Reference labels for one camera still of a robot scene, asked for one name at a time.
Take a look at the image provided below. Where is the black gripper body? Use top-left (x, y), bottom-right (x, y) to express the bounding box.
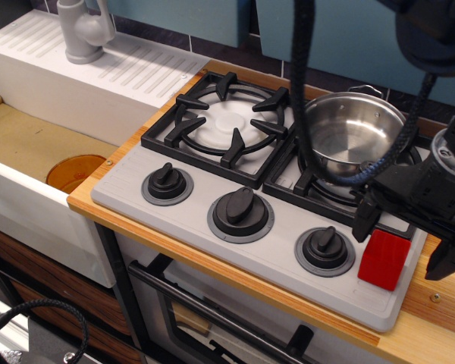
top-left (359, 161), bottom-right (455, 245)

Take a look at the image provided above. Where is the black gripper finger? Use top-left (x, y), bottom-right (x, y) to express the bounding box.
top-left (352, 197), bottom-right (381, 243)
top-left (425, 237), bottom-right (455, 281)

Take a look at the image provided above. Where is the red cube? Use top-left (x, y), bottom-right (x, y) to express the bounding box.
top-left (358, 230), bottom-right (411, 291)

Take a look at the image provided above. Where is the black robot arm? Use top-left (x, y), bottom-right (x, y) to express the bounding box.
top-left (353, 1), bottom-right (455, 281)

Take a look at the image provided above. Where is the black right stove knob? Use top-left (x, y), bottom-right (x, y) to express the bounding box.
top-left (294, 226), bottom-right (356, 278)

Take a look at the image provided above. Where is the black stove knob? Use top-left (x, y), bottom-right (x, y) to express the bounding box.
top-left (207, 187), bottom-right (275, 244)
top-left (294, 226), bottom-right (356, 278)
top-left (140, 162), bottom-right (194, 206)

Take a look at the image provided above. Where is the stainless steel pan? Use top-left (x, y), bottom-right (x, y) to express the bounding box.
top-left (305, 85), bottom-right (405, 177)

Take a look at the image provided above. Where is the black middle stove knob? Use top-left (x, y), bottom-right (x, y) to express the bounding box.
top-left (207, 187), bottom-right (275, 244)

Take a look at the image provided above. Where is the grey toy stove top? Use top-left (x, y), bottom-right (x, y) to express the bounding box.
top-left (90, 71), bottom-right (450, 334)

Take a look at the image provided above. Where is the black left stove knob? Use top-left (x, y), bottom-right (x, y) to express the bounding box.
top-left (140, 162), bottom-right (194, 206)

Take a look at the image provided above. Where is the black right burner grate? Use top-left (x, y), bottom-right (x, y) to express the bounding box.
top-left (262, 133), bottom-right (431, 240)

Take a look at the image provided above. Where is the black burner grate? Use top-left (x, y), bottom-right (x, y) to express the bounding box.
top-left (262, 133), bottom-right (431, 240)
top-left (141, 72), bottom-right (294, 189)

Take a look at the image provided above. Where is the black left burner grate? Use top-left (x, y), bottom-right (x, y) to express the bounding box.
top-left (141, 72), bottom-right (294, 189)

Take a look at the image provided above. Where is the orange plastic plate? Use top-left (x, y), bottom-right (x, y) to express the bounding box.
top-left (45, 155), bottom-right (106, 193)

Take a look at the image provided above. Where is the grey toy faucet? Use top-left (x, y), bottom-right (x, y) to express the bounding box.
top-left (57, 0), bottom-right (115, 64)

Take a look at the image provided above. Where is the wooden drawer front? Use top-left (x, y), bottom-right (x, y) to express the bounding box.
top-left (0, 231), bottom-right (144, 363)

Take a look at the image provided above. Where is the white sink unit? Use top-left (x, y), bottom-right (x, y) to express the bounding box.
top-left (0, 10), bottom-right (208, 288)

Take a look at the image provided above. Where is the oven door with handle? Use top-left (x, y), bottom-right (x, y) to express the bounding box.
top-left (127, 253), bottom-right (403, 364)

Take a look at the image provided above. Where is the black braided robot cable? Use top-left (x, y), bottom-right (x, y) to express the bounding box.
top-left (290, 0), bottom-right (437, 189)

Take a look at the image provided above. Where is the black braided foreground cable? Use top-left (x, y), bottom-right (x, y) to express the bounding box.
top-left (0, 298), bottom-right (89, 364)

